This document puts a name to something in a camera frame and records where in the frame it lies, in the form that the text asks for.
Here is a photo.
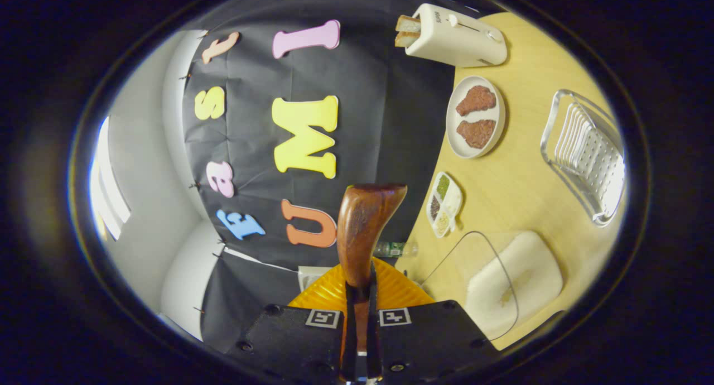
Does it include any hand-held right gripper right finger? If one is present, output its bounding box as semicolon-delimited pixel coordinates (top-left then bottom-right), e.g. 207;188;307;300
365;259;500;383

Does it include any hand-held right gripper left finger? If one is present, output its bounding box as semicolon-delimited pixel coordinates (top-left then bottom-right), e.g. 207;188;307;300
226;259;358;383

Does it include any white rice cooker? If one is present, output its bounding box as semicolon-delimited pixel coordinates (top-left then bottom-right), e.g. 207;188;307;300
298;266;335;294

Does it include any brown wooden spoon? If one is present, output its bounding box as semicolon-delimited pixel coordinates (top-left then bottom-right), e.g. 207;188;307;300
336;183;408;352

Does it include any white divided rice dish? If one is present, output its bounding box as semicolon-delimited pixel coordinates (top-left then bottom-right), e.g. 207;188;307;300
426;171;464;239

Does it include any metal wire chopstick holder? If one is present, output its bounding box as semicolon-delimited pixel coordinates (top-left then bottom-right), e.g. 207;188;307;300
540;89;626;228

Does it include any clear plastic water bottle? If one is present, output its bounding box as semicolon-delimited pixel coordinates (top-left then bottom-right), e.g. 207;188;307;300
373;241;419;258

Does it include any clear plastic tray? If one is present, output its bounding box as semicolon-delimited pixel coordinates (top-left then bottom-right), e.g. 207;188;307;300
416;230;520;342

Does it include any white round plate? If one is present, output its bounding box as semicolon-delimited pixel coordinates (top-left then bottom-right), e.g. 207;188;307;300
446;75;506;160

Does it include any brown meat piece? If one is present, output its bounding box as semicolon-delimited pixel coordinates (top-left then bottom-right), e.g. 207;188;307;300
456;85;497;117
456;119;497;150

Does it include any black backdrop cloth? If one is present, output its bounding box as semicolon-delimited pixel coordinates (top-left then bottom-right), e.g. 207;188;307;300
181;0;491;352

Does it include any long ceiling light panel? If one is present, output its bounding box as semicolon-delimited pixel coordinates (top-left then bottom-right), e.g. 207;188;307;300
92;116;132;242

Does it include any white toaster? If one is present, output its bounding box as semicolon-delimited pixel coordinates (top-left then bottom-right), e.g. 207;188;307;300
404;3;508;68

